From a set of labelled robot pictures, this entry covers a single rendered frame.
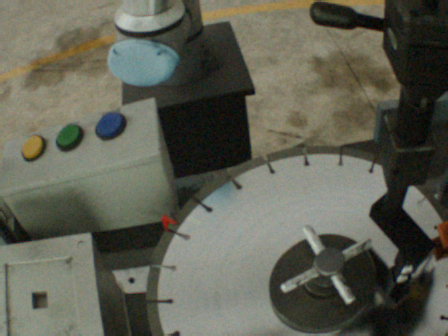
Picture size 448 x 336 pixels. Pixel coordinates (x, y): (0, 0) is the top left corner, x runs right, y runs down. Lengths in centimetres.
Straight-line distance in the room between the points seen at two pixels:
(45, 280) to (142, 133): 26
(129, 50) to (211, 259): 37
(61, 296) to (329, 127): 147
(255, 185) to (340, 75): 160
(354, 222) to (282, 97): 150
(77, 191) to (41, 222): 11
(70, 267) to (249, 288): 23
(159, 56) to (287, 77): 137
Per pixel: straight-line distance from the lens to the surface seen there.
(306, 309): 47
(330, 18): 33
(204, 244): 52
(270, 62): 217
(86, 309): 58
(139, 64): 78
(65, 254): 62
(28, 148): 76
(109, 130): 71
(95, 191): 73
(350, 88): 207
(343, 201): 55
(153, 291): 51
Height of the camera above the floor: 140
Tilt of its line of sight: 51 degrees down
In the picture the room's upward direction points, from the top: 9 degrees counter-clockwise
